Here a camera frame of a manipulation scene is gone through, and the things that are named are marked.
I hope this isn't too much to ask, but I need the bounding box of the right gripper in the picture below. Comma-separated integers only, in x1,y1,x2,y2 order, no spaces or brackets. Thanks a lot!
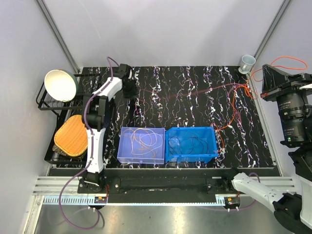
259,62,312,142

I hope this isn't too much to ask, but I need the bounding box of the pink cable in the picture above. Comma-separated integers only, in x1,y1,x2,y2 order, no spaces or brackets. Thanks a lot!
133,82,247,122

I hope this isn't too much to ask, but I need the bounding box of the white cable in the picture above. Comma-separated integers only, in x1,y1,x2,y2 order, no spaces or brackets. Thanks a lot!
129,131,164,156

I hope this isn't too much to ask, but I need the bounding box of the orange cable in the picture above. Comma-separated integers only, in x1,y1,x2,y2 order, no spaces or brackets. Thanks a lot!
213,56,308,153

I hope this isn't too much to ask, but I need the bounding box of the blue cable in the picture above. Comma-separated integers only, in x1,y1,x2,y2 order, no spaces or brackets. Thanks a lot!
175,131,203,156

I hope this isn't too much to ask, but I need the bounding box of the black cable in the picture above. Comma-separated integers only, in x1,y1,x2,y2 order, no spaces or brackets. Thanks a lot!
168,135,209,156

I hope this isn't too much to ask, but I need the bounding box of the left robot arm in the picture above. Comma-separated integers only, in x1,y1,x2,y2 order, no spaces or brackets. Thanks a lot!
81,64,137,193

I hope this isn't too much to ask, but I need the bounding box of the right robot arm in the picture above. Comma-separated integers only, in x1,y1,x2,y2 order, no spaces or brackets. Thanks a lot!
221,64,312,234

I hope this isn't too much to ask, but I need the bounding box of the white mug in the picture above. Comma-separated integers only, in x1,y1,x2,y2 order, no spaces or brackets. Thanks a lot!
238,55,256,74

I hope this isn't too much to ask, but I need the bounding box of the white bowl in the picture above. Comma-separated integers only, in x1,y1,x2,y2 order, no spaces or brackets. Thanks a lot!
44,69,78,102

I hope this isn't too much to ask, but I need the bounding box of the purple plastic bin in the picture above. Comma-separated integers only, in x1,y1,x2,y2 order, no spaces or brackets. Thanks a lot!
117,127,165,164

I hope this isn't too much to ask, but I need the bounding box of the orange woven plate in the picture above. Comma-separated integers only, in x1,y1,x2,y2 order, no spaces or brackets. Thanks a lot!
54,115,88,157

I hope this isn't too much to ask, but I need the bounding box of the blue plastic bin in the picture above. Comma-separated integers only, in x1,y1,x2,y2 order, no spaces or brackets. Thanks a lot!
165,127,218,164

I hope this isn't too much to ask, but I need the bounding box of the black wire dish rack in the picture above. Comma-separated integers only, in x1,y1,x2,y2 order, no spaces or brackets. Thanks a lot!
36,73,107,167

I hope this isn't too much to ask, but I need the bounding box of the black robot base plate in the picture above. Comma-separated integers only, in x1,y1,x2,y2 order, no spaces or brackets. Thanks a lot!
77,168,251,204

